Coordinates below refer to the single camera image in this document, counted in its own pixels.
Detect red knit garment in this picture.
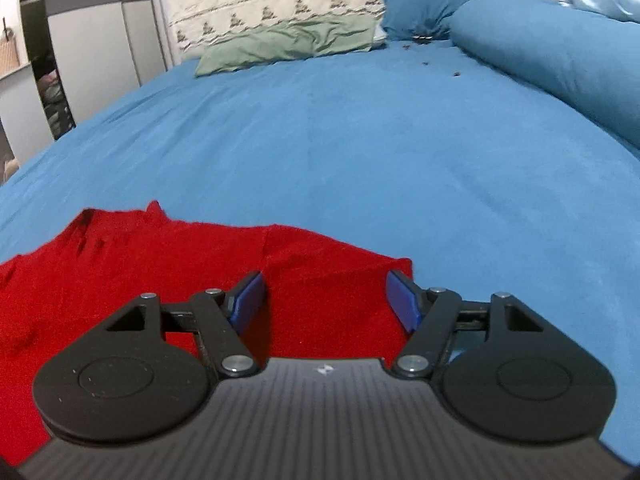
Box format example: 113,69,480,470
0,200,414,467

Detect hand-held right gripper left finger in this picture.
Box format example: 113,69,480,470
104,270,266,379

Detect green pillow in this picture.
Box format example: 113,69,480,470
194,13,387,78

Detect dark blue pillow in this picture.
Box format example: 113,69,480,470
376,0,493,42

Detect blue duvet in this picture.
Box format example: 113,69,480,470
445,0,640,151

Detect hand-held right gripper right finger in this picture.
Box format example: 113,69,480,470
385,269,546,380

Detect grey white wardrobe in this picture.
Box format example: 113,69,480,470
42,0,168,126

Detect black framed mirror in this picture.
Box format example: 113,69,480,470
18,0,77,142

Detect blue bed sheet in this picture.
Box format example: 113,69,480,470
0,35,640,467

